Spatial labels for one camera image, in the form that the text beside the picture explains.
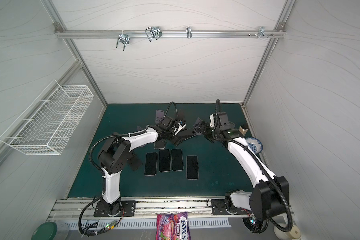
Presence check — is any purple Fox's candy bag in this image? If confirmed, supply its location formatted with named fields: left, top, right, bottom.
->
left=156, top=212, right=191, bottom=240

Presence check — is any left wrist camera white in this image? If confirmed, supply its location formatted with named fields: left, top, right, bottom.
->
left=174, top=121, right=186, bottom=135

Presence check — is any green round lid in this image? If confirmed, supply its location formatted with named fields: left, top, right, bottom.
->
left=31, top=222, right=58, bottom=240

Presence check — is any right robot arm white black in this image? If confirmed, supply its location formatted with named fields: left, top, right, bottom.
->
left=194, top=112, right=293, bottom=233

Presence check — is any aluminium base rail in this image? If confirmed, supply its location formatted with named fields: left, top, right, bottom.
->
left=46, top=196, right=295, bottom=221

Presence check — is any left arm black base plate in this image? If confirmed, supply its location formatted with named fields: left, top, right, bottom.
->
left=94, top=200, right=136, bottom=218

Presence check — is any black folding phone stand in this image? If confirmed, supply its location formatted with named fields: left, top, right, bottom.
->
left=127, top=153, right=143, bottom=171

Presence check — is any black fan at right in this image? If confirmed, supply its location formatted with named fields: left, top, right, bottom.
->
left=243, top=216, right=269, bottom=234

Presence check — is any metal ring hook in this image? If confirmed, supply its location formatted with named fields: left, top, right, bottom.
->
left=186, top=27, right=192, bottom=39

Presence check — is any aluminium top crossbar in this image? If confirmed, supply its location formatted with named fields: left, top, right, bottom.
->
left=55, top=29, right=286, bottom=39

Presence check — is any white wire basket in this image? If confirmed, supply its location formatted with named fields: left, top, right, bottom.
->
left=0, top=80, right=94, bottom=156

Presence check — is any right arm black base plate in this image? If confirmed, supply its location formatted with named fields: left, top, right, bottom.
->
left=206, top=198, right=252, bottom=216

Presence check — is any white cup at corner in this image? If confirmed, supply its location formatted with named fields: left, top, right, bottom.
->
left=274, top=225, right=302, bottom=240

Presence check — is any blue white ceramic bowl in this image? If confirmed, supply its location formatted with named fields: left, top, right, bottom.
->
left=246, top=137, right=264, bottom=154

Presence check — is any white vented strip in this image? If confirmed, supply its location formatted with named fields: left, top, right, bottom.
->
left=82, top=218, right=232, bottom=230

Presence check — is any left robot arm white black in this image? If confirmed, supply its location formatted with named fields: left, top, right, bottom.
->
left=88, top=116, right=187, bottom=217

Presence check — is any small beige bottle black cap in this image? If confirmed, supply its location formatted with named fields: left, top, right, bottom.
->
left=239, top=123, right=249, bottom=136

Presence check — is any metal hook clamp middle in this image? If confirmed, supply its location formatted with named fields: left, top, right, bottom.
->
left=145, top=26, right=163, bottom=42

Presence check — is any phone silver edge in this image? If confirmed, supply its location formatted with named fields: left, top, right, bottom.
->
left=154, top=140, right=166, bottom=150

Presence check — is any right round grey stand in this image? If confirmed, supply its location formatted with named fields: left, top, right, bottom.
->
left=193, top=118, right=202, bottom=128

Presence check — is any metal hook clamp left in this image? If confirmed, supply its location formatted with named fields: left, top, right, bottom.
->
left=116, top=31, right=130, bottom=51

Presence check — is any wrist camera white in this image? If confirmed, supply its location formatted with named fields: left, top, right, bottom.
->
left=174, top=121, right=186, bottom=135
left=210, top=114, right=215, bottom=128

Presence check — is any metal hook clamp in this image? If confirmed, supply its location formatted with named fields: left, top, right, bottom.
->
left=248, top=27, right=275, bottom=39
left=116, top=31, right=130, bottom=51
left=145, top=26, right=163, bottom=42

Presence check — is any metal hook clamp right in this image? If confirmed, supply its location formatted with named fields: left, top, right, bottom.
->
left=248, top=27, right=275, bottom=39

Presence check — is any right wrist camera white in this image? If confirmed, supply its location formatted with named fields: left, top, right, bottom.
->
left=210, top=114, right=215, bottom=128

